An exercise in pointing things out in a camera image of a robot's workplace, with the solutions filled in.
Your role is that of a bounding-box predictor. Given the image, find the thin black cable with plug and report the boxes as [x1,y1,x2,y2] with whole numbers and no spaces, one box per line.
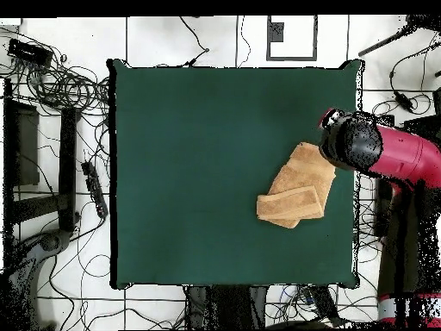
[178,16,210,67]

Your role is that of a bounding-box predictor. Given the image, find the tan terry towel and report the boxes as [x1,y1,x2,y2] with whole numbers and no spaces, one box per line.
[256,141,337,229]

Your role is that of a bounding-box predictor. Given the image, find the black network switch box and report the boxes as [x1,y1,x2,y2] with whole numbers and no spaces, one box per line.
[6,38,54,68]

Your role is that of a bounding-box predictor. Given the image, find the black cable tangle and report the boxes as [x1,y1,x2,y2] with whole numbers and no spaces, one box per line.
[0,27,111,118]

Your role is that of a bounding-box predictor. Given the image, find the black metal frame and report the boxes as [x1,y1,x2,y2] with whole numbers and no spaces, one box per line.
[3,78,82,235]

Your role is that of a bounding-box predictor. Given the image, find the dark green table cloth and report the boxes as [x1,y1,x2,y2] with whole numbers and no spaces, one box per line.
[107,58,365,290]

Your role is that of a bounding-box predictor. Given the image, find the black robot pedestal stand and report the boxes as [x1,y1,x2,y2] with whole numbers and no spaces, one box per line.
[185,284,269,330]

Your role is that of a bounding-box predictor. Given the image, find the black tripod pole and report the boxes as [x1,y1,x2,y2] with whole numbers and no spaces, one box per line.
[357,14,441,58]

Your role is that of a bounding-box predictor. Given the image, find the black power adapter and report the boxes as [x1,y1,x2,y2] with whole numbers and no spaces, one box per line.
[394,91,414,113]

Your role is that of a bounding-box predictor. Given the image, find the dark tripod base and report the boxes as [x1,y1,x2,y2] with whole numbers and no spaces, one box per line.
[6,228,73,330]

